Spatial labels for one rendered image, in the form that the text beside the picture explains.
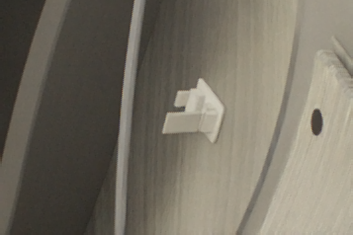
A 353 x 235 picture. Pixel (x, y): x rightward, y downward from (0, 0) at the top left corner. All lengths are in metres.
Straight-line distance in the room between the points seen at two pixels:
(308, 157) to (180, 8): 0.13
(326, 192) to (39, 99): 0.19
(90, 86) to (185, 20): 0.05
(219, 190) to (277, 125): 0.05
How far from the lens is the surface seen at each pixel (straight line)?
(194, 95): 0.95
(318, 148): 0.86
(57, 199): 1.04
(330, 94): 0.85
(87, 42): 0.98
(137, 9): 0.94
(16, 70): 1.85
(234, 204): 0.93
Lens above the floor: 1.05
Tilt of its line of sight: 5 degrees down
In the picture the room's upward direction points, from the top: 3 degrees clockwise
